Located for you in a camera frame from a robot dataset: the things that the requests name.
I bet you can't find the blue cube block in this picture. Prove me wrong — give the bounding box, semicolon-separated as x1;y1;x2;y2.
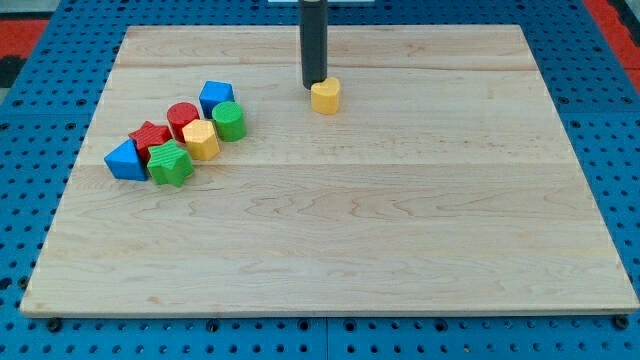
199;81;235;119

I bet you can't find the yellow heart block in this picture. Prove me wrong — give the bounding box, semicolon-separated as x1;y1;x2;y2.
311;77;341;115

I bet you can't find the green cylinder block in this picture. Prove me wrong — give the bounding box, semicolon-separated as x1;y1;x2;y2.
212;101;247;142

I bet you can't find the light wooden board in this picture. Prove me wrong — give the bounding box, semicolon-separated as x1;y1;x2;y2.
21;25;639;318

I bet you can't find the yellow hexagon block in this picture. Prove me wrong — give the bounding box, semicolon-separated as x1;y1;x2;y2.
182;120;221;161

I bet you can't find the green star block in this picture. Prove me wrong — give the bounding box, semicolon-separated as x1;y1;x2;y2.
147;139;194;187

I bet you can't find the red cylinder block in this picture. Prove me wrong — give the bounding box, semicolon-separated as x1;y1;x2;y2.
166;102;200;142

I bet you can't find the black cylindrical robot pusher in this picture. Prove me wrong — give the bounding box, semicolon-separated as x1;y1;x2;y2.
298;0;328;90

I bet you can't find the red star block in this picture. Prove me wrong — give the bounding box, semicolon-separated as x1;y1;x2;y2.
128;121;172;164

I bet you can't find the blue triangle block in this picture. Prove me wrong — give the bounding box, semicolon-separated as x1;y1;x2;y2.
104;139;148;181

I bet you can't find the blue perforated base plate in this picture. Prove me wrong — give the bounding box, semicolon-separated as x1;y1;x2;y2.
1;0;639;359

